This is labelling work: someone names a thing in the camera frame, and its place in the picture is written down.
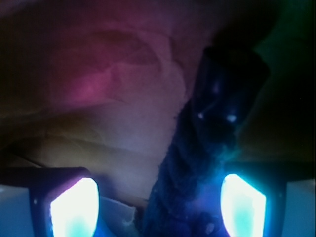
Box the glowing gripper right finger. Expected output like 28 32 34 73
220 161 316 237

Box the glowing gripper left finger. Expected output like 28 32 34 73
0 167 99 237

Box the navy blue rope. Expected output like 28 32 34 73
142 46 270 237

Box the brown paper bag bin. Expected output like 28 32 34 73
0 0 316 213

